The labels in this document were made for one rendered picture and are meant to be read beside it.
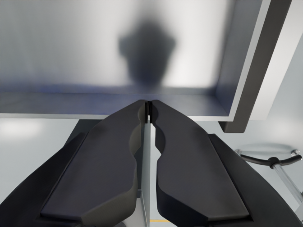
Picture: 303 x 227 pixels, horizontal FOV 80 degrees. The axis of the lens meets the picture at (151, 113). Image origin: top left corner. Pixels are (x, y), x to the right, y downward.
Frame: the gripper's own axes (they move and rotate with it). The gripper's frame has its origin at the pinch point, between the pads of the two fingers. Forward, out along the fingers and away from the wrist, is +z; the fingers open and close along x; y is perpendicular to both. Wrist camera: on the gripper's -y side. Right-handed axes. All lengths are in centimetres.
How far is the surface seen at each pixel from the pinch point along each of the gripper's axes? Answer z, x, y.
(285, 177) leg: 66, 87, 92
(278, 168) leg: 74, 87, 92
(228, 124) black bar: 1.6, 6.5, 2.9
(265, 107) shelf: 3.6, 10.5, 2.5
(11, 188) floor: 91, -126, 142
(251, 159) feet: 82, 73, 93
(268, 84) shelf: 3.7, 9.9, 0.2
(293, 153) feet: 90, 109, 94
